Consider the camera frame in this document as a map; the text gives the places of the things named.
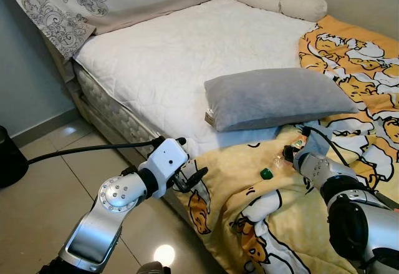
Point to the clear plastic bottle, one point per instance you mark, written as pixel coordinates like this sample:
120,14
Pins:
279,160

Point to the grey plush pillow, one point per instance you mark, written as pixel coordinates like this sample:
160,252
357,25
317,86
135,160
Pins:
280,99

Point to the yellow cartoon print blanket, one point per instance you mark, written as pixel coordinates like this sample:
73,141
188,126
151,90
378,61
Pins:
349,68

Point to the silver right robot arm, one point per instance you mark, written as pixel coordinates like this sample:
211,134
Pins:
368,224

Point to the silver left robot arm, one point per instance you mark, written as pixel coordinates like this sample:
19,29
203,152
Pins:
93,236

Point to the small green bottle cap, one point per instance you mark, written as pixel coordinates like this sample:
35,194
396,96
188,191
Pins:
266,173

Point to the white quilted mattress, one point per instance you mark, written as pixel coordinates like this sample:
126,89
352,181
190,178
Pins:
174,55

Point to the black mesh trash bin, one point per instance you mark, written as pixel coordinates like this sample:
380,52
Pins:
9,161

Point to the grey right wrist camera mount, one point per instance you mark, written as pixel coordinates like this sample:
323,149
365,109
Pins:
310,163

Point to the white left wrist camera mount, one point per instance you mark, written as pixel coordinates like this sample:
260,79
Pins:
165,158

